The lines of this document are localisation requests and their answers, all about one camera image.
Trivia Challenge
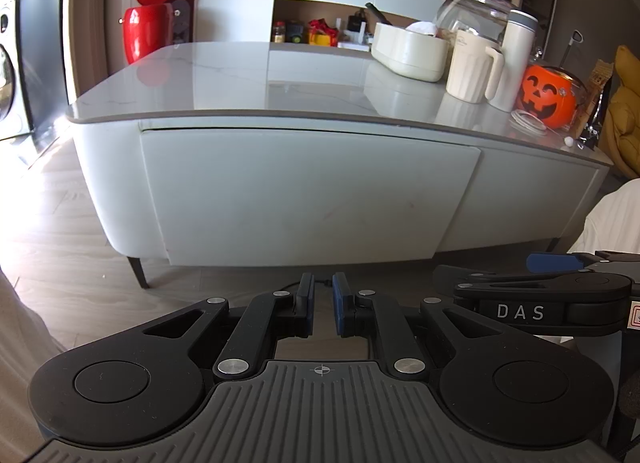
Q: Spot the round glass lid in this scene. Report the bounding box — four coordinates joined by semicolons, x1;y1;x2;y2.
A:
510;109;550;137

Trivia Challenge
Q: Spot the black utensil handle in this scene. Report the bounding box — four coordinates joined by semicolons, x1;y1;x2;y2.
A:
365;2;396;27

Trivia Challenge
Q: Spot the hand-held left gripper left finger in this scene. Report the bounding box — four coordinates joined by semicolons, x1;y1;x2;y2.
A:
142;272;317;385

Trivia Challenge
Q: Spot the tan wooden model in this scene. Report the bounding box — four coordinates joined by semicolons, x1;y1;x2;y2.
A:
575;59;615;140

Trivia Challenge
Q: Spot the white thermos with grey cap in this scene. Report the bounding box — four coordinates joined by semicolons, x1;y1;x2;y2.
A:
487;9;540;113

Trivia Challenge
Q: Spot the white coffee table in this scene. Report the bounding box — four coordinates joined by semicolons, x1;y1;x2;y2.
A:
65;40;616;290

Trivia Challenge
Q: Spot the black bottle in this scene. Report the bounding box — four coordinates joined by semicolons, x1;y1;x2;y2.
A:
348;8;368;40

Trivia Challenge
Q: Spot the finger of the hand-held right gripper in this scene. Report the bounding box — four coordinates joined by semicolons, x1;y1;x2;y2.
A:
432;265;577;301
527;250;640;275

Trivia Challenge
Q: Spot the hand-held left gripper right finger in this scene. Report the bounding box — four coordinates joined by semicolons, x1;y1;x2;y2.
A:
332;272;505;383

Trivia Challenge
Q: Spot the cream ribbed pitcher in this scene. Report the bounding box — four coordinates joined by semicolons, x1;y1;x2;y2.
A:
446;29;504;104

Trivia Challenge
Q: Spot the orange pumpkin bucket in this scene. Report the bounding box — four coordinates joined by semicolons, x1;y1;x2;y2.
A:
517;62;589;130

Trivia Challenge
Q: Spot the white cloth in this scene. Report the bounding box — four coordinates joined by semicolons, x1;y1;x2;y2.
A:
567;178;640;257

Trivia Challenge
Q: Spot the white washing machine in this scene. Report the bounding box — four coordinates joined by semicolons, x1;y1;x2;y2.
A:
0;0;34;140

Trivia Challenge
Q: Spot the red pedal bin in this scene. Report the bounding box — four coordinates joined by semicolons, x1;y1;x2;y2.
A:
121;0;177;65

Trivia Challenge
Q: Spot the red and yellow packet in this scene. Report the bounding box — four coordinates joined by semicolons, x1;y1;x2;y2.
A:
306;18;340;47

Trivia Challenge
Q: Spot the glass jar with lid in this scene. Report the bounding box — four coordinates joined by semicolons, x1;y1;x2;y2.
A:
434;0;512;44

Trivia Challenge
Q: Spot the yellow cushion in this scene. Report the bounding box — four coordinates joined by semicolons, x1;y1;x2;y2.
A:
597;46;640;180

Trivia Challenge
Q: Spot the cream oval container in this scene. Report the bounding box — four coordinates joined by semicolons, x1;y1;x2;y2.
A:
371;22;451;83

